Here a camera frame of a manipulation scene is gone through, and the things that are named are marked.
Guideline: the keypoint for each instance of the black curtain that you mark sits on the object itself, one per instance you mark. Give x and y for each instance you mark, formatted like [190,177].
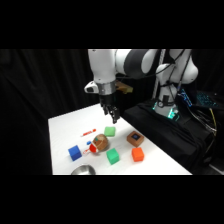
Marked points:
[40,86]

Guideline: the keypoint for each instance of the dark green cube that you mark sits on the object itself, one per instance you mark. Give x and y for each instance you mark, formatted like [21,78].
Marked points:
[112,156]

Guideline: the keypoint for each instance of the blue cube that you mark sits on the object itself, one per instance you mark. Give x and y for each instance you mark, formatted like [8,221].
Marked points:
[75,153]

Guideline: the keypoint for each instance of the silver metal bowl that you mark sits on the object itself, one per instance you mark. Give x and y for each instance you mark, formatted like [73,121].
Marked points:
[83,170]

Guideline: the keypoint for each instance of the green base status light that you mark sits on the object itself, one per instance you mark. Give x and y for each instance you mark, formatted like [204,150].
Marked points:
[173,113]

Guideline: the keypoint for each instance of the black cloth-covered robot stand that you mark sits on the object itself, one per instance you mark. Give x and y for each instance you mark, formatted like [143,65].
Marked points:
[160,133]

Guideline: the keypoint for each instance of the tan wrist camera mount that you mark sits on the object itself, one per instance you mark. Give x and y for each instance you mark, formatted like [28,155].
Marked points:
[124,87]

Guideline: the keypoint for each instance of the red marker pen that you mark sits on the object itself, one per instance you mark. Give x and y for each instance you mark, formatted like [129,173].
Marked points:
[88,133]

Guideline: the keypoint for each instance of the keyboard with blue backlight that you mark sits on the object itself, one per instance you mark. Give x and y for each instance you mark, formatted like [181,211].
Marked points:
[207,99]

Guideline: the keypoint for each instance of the light green flat block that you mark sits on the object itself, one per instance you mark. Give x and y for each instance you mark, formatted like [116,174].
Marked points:
[109,131]

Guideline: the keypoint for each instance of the brown potato toy with red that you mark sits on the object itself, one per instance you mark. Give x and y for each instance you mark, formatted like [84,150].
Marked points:
[99,143]

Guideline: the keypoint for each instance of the red cube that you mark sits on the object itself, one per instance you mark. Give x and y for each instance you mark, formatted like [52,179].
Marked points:
[137,154]

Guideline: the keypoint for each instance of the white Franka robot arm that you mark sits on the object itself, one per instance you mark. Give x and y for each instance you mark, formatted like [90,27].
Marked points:
[104,66]

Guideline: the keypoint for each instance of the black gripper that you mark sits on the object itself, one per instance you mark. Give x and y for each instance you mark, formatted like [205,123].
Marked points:
[106,100]

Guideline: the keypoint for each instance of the brown block with blue square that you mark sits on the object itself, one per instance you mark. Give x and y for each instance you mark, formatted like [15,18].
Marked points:
[135,138]

